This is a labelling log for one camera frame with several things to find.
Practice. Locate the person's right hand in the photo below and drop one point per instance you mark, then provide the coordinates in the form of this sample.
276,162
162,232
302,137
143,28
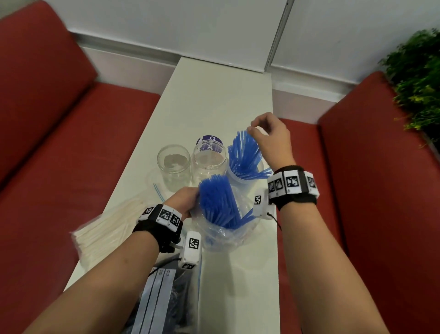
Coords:
275,148

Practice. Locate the person's left hand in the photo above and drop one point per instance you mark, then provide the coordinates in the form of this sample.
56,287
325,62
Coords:
182,201

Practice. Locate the small bunch of blue straws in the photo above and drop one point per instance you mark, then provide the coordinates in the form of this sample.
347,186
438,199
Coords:
245,158

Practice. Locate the clear glass jar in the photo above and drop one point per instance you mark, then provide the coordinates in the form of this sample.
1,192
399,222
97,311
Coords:
209,165
173,168

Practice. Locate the large bundle of blue straws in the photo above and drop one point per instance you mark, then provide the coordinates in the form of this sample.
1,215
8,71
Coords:
218,199

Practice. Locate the frosted plastic jar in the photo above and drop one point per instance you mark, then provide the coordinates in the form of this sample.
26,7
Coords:
240,184

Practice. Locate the clear plastic bag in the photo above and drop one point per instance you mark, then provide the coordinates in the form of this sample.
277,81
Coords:
227,239

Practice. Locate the bag of black straws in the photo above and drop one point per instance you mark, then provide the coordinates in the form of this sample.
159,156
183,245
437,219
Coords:
180,302

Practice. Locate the person's right forearm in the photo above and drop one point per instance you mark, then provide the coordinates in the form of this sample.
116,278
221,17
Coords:
323,275

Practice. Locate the person's left forearm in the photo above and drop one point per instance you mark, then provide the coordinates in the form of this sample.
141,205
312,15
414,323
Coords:
99,292

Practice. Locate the clear blue-zip bag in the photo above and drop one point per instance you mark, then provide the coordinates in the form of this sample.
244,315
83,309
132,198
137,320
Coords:
158,192

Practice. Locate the black left wristband with markers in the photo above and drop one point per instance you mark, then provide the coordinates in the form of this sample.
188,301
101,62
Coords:
153,230

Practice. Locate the black wristband with markers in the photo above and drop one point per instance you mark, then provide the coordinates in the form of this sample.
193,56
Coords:
295,199
153,230

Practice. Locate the black right wristband with markers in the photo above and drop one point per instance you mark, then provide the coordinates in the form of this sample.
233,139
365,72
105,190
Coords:
295,199

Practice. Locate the clear bag with white strips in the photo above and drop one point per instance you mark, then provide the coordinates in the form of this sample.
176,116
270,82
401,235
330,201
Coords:
154,299

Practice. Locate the red sofa beside plant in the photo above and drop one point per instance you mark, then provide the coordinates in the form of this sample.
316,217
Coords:
385,206

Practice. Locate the green plant hedge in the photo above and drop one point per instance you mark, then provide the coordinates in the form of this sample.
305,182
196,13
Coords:
416,79

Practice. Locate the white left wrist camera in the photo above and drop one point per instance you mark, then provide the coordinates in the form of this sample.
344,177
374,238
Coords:
190,256

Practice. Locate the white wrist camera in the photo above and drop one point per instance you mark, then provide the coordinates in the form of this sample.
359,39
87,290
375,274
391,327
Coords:
262,210
190,256

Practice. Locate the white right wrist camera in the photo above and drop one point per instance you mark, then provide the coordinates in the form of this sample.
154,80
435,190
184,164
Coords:
262,210

